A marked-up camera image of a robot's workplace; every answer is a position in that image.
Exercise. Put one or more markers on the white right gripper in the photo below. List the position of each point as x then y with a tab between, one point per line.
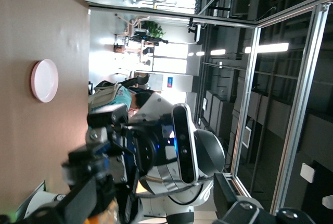
145	151

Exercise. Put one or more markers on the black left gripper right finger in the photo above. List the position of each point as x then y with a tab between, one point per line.
226	198

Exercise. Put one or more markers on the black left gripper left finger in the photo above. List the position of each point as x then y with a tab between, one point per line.
75	205

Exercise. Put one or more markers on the beige backpack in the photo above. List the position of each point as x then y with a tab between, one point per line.
104	96

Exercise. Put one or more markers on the person in teal shirt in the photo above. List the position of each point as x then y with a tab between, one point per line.
143	100

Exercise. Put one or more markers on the white round plate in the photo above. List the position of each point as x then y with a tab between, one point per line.
45	80

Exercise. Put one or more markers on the green potted plant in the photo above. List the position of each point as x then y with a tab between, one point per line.
155	30

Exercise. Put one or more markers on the short ceiling light strip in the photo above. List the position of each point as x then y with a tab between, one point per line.
218	52

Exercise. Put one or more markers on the long ceiling light strip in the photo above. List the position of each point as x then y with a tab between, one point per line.
268	48

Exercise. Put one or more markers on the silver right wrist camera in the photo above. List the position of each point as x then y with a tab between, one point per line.
186	143

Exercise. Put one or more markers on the white wall box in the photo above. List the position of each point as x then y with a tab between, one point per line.
307	172

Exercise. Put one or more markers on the blue wall sign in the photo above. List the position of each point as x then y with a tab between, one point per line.
170	82

